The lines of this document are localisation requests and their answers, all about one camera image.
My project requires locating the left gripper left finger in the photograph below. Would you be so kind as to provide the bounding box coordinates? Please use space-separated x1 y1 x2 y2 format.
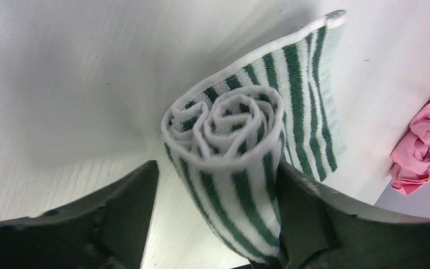
0 160 159 268

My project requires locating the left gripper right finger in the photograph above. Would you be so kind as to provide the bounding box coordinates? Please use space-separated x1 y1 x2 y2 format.
276 161 430 268

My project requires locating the green white striped towel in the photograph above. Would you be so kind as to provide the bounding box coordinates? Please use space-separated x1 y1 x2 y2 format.
161 10 346 268

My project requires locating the pink crumpled towel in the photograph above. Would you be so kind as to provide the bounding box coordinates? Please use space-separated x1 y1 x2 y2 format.
390 100 430 196

